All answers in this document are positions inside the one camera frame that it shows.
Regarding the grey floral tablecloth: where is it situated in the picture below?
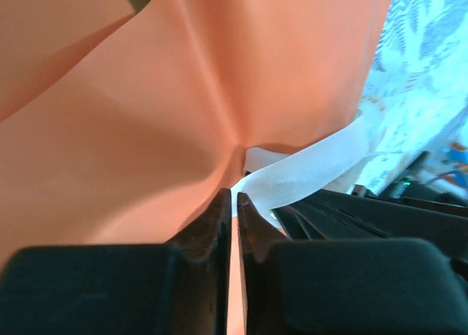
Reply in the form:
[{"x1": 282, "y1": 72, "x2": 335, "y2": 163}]
[{"x1": 360, "y1": 0, "x2": 468, "y2": 189}]

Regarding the cream printed ribbon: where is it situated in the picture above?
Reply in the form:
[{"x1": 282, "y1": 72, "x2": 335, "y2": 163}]
[{"x1": 233, "y1": 97, "x2": 388, "y2": 219}]

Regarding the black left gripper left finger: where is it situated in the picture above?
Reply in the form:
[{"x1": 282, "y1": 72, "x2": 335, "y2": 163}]
[{"x1": 0, "y1": 188, "x2": 233, "y2": 335}]

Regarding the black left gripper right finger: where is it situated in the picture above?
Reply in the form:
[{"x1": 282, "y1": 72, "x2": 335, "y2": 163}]
[{"x1": 236, "y1": 192, "x2": 462, "y2": 335}]

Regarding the orange wrapping paper sheet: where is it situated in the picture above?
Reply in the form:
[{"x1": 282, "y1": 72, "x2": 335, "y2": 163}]
[{"x1": 0, "y1": 0, "x2": 396, "y2": 335}]

